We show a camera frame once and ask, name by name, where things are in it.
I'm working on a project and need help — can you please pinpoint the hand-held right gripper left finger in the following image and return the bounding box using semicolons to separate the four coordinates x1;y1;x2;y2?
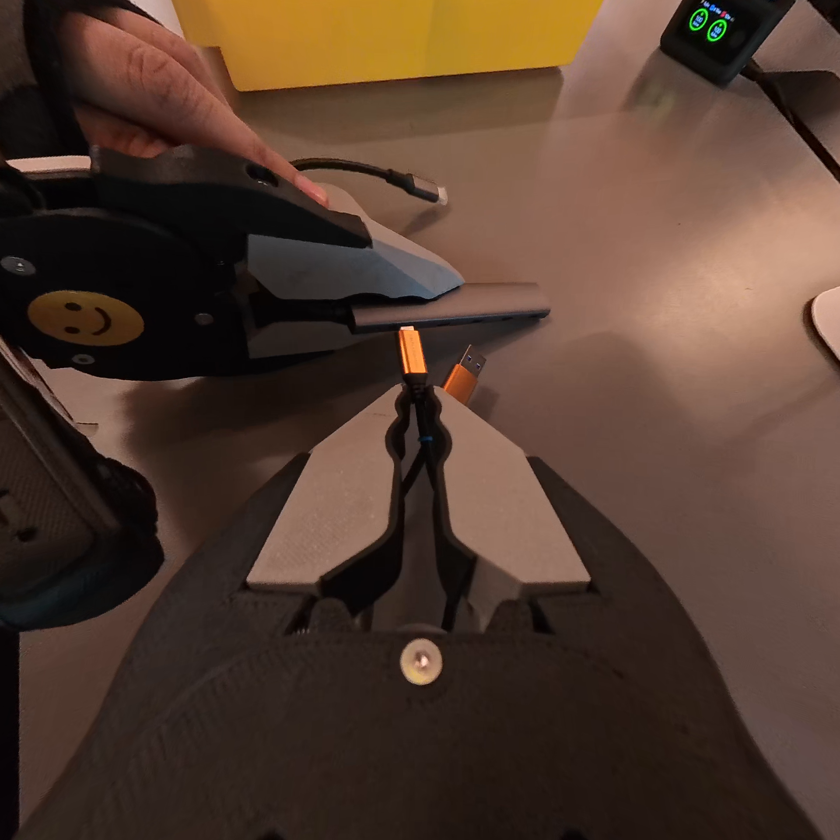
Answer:
245;384;406;618

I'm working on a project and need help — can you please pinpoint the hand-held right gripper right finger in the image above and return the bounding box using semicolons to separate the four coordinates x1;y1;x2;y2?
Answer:
428;386;593;632

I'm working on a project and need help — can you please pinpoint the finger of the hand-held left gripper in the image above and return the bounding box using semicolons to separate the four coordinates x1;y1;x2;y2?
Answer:
246;185;468;306
244;290;358;361

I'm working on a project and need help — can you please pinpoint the black cable with orange plugs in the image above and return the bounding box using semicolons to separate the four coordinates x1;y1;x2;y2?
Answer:
390;325;490;634

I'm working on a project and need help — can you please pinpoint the black hub cable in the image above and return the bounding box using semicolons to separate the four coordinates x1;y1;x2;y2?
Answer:
289;157;450;206

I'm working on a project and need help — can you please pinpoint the grey usb hub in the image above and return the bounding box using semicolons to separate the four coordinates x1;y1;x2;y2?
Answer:
348;282;551;334

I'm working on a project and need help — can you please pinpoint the yellow plastic bin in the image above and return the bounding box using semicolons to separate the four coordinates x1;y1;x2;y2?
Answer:
169;0;605;93

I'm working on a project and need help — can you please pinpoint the person's left hand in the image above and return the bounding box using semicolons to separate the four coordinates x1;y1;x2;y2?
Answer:
66;7;330;207

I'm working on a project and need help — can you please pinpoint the white rounded object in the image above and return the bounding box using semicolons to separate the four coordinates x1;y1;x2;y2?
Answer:
810;285;840;363

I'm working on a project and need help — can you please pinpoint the black display device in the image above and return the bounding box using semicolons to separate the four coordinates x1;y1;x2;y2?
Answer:
659;0;795;88

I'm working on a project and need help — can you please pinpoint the black device cable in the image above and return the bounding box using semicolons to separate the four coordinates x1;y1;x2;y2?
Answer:
742;59;840;165

